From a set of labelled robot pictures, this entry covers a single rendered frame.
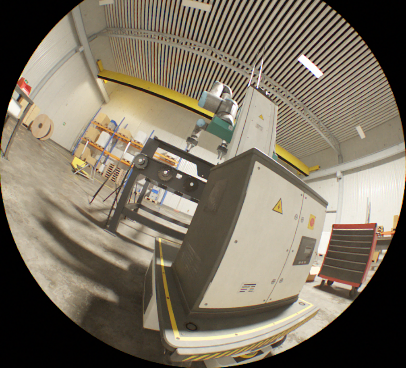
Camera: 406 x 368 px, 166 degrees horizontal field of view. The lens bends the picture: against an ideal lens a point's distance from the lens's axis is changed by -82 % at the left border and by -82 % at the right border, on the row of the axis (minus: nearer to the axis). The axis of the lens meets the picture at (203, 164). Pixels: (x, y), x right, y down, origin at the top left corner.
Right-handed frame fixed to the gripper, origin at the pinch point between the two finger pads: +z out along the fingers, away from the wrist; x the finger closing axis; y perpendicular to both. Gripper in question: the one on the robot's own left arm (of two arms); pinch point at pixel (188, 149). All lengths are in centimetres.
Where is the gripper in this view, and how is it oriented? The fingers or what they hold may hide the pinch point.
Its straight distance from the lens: 152.7
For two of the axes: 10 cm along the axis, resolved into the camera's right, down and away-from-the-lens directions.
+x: 9.0, 4.1, 1.3
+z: -3.6, 8.8, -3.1
